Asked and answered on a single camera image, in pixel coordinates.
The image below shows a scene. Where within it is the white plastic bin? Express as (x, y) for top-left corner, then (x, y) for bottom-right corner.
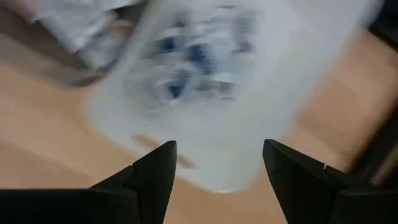
(85, 0), (385, 194)

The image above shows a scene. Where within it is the white packet black print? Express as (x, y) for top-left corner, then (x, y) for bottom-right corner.
(79, 29), (134, 71)
(182, 39), (220, 77)
(34, 0), (125, 54)

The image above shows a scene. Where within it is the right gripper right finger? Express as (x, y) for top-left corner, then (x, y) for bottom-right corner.
(262, 139), (398, 224)

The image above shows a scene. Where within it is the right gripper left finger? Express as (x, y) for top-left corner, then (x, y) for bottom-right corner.
(0, 140), (178, 224)

